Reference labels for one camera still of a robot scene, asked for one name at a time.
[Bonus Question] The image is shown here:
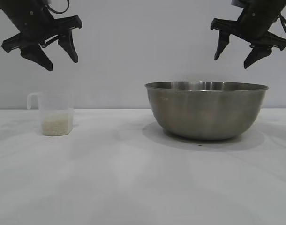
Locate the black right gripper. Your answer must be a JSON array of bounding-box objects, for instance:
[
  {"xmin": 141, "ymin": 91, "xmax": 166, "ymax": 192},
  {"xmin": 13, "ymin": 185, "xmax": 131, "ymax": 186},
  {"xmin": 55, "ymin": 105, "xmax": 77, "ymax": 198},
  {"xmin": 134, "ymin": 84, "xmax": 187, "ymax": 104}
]
[{"xmin": 210, "ymin": 0, "xmax": 286, "ymax": 69}]

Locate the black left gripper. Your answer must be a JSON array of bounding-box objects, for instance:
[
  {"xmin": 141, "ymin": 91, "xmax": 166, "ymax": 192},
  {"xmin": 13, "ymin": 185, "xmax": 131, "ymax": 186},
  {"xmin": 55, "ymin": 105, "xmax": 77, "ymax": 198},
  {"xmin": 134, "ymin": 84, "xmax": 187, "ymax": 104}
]
[{"xmin": 0, "ymin": 0, "xmax": 83, "ymax": 72}]

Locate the translucent plastic measuring cup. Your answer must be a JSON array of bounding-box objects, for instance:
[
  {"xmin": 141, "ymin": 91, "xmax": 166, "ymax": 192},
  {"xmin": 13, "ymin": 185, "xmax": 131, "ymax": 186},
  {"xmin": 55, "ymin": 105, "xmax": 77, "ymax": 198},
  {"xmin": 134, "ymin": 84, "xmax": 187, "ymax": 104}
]
[{"xmin": 27, "ymin": 92, "xmax": 75, "ymax": 136}]

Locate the stainless steel mixing bowl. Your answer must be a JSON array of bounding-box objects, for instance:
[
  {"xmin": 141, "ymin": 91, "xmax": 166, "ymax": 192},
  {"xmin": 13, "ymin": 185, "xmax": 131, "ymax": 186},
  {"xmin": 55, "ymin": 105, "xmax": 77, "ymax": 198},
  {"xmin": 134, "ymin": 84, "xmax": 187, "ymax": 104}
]
[{"xmin": 144, "ymin": 81, "xmax": 270, "ymax": 141}]

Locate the white uncooked rice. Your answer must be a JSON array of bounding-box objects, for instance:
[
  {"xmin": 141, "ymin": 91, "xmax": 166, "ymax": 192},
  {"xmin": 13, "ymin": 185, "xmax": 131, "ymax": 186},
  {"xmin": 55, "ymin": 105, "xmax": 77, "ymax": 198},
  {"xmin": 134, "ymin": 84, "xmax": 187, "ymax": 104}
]
[{"xmin": 42, "ymin": 112, "xmax": 71, "ymax": 136}]

